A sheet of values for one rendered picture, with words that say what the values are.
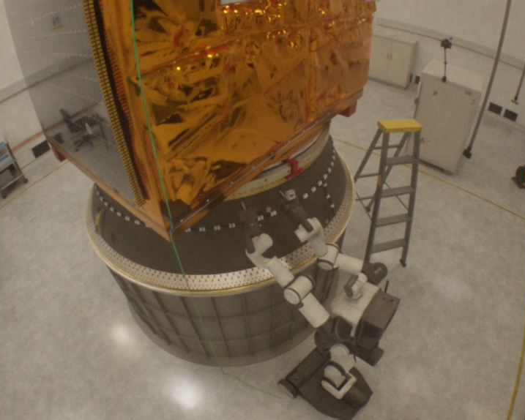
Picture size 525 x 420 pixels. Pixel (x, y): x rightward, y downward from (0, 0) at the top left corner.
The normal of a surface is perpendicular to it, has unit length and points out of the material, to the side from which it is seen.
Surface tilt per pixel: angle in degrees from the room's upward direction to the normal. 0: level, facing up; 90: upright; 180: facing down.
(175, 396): 0
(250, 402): 0
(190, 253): 62
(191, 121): 71
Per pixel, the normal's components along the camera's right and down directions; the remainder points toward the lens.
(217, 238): 0.13, 0.25
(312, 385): -0.02, -0.73
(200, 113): 0.66, 0.16
